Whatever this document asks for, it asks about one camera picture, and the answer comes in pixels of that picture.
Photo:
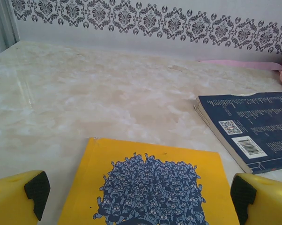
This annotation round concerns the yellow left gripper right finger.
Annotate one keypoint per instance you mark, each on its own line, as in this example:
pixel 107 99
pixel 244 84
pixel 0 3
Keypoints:
pixel 269 201

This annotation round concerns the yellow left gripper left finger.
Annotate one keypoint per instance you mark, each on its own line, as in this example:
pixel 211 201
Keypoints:
pixel 9 199

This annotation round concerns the dark blue book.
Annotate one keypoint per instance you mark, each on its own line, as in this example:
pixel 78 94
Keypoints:
pixel 260 117

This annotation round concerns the yellow book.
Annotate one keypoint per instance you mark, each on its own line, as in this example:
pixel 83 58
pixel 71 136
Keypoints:
pixel 122 164

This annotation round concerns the aluminium frame post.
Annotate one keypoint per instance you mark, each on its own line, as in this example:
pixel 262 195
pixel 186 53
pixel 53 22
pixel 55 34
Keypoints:
pixel 2 23

